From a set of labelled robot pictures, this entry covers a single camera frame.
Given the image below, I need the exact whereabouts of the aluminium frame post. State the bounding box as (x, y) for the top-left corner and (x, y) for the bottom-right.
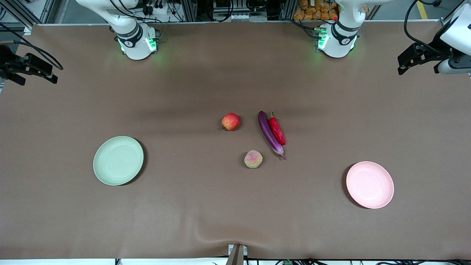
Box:
(182, 0), (198, 22)

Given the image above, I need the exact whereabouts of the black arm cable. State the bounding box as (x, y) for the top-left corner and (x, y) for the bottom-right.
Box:
(404, 0), (442, 53)
(0, 23), (64, 71)

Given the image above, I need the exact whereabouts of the pale green round plate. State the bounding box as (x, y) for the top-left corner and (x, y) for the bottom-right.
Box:
(93, 136), (145, 186)

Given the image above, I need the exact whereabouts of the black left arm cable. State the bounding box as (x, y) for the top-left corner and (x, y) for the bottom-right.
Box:
(404, 0), (442, 53)

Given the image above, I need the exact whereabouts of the red chili pepper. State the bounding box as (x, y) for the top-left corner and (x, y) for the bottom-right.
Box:
(268, 111), (286, 146)

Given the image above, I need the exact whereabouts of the pink yellow peach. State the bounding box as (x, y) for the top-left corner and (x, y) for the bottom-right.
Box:
(244, 150), (263, 169)

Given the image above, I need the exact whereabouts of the long purple eggplant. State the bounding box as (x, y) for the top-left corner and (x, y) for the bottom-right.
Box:
(258, 111), (286, 160)

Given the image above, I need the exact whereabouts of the white power strip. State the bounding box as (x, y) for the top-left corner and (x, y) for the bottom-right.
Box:
(142, 0), (173, 15)

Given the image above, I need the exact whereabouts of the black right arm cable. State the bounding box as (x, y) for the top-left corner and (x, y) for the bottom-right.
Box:
(0, 23), (64, 71)

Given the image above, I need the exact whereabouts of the grey electronics box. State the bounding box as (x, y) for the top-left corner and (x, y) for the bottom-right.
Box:
(213, 0), (267, 22)

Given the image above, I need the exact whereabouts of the bag of orange snacks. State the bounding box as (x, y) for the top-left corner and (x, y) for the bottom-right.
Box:
(293, 0), (338, 21)

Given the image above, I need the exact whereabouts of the red apple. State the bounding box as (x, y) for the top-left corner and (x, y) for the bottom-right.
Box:
(222, 113), (241, 131)

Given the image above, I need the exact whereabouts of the pink round plate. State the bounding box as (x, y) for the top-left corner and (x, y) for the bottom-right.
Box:
(346, 161), (394, 209)

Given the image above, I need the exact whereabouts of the metal table edge bracket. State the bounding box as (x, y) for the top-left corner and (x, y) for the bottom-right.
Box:
(227, 244), (248, 265)

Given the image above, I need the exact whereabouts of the brown table mat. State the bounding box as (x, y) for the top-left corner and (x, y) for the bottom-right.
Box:
(0, 20), (471, 260)

